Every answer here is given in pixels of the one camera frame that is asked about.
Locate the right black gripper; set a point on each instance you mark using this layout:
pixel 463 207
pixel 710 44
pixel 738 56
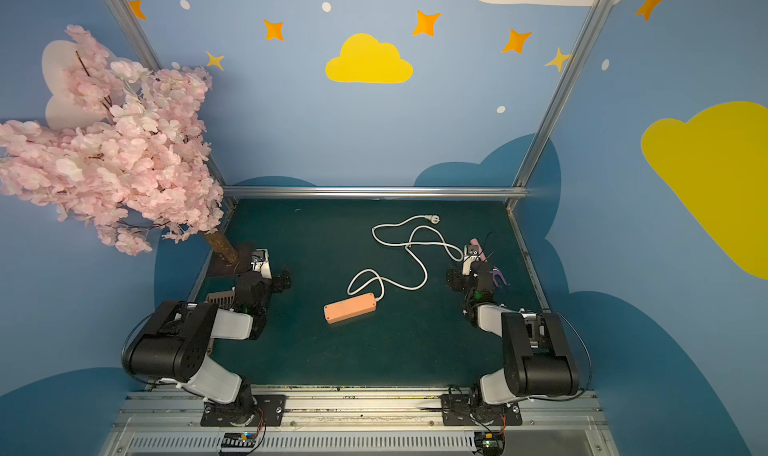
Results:
pixel 475 282

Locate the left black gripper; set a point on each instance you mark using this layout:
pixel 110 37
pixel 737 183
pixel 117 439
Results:
pixel 274 279

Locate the orange power strip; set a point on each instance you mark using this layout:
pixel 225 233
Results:
pixel 350 308

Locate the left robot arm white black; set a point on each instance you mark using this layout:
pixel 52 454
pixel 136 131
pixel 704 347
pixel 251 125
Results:
pixel 172 346

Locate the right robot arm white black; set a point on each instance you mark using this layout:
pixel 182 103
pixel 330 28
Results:
pixel 537 359

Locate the pink purple toy fork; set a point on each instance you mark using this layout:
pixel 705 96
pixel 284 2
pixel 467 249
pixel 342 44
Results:
pixel 497 277

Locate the pink cherry blossom tree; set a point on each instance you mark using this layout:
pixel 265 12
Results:
pixel 139 164

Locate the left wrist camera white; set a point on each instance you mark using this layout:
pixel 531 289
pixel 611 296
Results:
pixel 260 263

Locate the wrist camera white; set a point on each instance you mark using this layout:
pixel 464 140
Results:
pixel 260 263
pixel 472 253

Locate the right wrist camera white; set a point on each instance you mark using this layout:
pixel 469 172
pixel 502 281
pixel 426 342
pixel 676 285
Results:
pixel 472 253

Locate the aluminium back frame rail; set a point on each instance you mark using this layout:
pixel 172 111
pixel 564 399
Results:
pixel 373 193

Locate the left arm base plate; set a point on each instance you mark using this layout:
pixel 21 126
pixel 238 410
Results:
pixel 251 411

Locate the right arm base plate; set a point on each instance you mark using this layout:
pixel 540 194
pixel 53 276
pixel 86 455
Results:
pixel 462 410

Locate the aluminium front rail assembly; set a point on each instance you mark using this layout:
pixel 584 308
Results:
pixel 549 428

